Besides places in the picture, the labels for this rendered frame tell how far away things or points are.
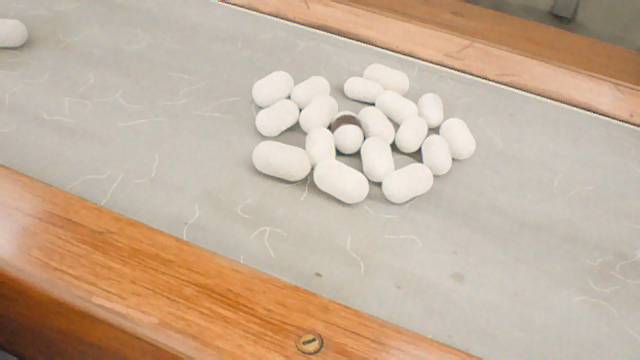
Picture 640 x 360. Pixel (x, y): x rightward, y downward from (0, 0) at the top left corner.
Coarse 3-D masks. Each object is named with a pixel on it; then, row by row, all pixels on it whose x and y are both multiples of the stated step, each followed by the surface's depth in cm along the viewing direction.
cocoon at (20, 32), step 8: (0, 24) 39; (8, 24) 39; (16, 24) 40; (0, 32) 39; (8, 32) 39; (16, 32) 40; (24, 32) 40; (0, 40) 40; (8, 40) 40; (16, 40) 40; (24, 40) 40
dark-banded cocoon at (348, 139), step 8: (344, 112) 36; (344, 128) 35; (352, 128) 35; (360, 128) 35; (336, 136) 35; (344, 136) 35; (352, 136) 35; (360, 136) 35; (336, 144) 35; (344, 144) 35; (352, 144) 35; (360, 144) 35; (344, 152) 35; (352, 152) 35
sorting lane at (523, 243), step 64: (0, 0) 47; (64, 0) 48; (128, 0) 50; (192, 0) 52; (0, 64) 39; (64, 64) 40; (128, 64) 41; (192, 64) 42; (256, 64) 44; (320, 64) 45; (384, 64) 47; (0, 128) 33; (64, 128) 34; (128, 128) 35; (192, 128) 36; (256, 128) 37; (512, 128) 41; (576, 128) 43; (128, 192) 30; (192, 192) 31; (256, 192) 32; (320, 192) 33; (448, 192) 34; (512, 192) 35; (576, 192) 36; (256, 256) 28; (320, 256) 29; (384, 256) 29; (448, 256) 30; (512, 256) 31; (576, 256) 31; (448, 320) 27; (512, 320) 27; (576, 320) 28
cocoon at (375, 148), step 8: (376, 136) 35; (368, 144) 34; (376, 144) 34; (384, 144) 34; (368, 152) 34; (376, 152) 33; (384, 152) 33; (368, 160) 33; (376, 160) 33; (384, 160) 33; (392, 160) 33; (368, 168) 33; (376, 168) 33; (384, 168) 33; (392, 168) 33; (368, 176) 33; (376, 176) 33; (384, 176) 33
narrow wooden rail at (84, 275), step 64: (0, 192) 26; (64, 192) 26; (0, 256) 23; (64, 256) 23; (128, 256) 24; (192, 256) 24; (0, 320) 26; (64, 320) 23; (128, 320) 21; (192, 320) 22; (256, 320) 22; (320, 320) 23; (384, 320) 23
